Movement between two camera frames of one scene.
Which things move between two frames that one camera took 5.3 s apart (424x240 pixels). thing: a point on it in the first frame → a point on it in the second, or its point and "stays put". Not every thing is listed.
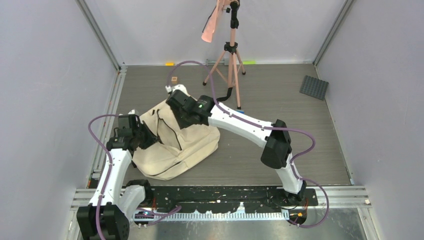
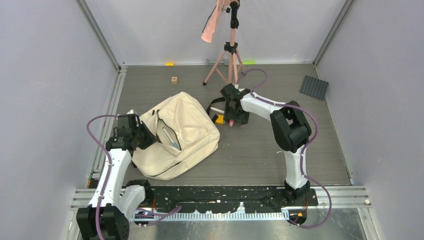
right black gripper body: [182, 119] → [237, 115]
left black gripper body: [145, 138] stays put
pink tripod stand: [224, 66] stays put
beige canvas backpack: [181, 149] stays put
